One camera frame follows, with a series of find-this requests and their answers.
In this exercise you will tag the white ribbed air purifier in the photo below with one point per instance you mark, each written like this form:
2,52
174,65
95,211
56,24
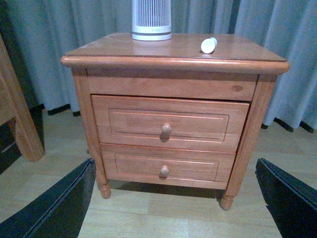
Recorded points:
151,20

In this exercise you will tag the light grey curtain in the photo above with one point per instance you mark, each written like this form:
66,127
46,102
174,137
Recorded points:
38,32

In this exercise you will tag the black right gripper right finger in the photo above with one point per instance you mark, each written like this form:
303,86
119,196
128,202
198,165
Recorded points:
291,202

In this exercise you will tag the wooden drawer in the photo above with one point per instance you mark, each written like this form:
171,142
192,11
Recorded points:
178,167
170,123

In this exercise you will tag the wooden nightstand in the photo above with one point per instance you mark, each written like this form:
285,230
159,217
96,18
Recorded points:
238,71

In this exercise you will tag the white medicine bottle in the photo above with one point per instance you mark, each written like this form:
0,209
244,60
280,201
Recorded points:
208,45

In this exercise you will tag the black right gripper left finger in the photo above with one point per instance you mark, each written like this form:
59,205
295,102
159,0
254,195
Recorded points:
57,213

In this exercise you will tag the wooden bed frame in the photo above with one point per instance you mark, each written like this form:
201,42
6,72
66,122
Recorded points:
15,112

